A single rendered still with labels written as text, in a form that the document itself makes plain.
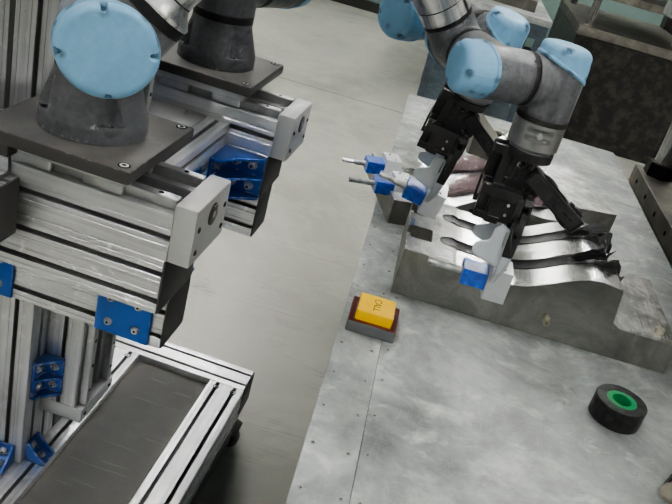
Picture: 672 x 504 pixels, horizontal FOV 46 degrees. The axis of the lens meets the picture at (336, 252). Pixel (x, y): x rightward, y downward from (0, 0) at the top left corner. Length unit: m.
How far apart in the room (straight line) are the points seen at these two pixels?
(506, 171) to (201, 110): 0.65
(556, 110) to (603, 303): 0.41
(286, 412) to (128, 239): 1.31
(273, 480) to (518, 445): 1.08
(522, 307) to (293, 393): 1.16
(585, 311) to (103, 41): 0.91
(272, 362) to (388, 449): 1.50
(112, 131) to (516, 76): 0.54
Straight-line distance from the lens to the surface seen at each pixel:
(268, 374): 2.49
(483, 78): 1.09
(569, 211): 1.22
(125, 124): 1.13
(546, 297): 1.42
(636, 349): 1.49
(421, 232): 1.49
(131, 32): 0.94
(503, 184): 1.21
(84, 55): 0.95
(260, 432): 2.28
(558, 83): 1.15
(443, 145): 1.46
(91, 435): 1.88
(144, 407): 1.96
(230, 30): 1.56
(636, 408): 1.32
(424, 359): 1.27
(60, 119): 1.13
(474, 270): 1.26
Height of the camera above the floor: 1.47
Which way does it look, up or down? 27 degrees down
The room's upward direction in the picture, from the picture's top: 16 degrees clockwise
